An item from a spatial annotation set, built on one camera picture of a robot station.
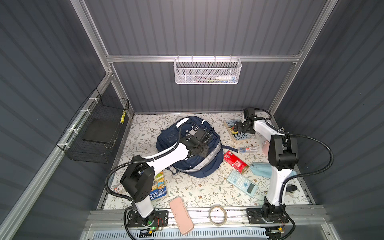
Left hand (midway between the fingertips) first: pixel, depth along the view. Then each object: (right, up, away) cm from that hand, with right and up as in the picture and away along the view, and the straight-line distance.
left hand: (204, 148), depth 87 cm
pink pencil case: (-12, -31, -14) cm, 36 cm away
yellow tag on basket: (-46, +18, -4) cm, 50 cm away
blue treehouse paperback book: (-25, -21, -6) cm, 33 cm away
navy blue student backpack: (-3, -10, -5) cm, 11 cm away
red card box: (+20, -9, +5) cm, 23 cm away
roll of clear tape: (+10, -32, -12) cm, 36 cm away
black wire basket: (-55, +8, -16) cm, 58 cm away
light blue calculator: (+22, -20, -4) cm, 30 cm away
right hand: (+28, +12, +16) cm, 34 cm away
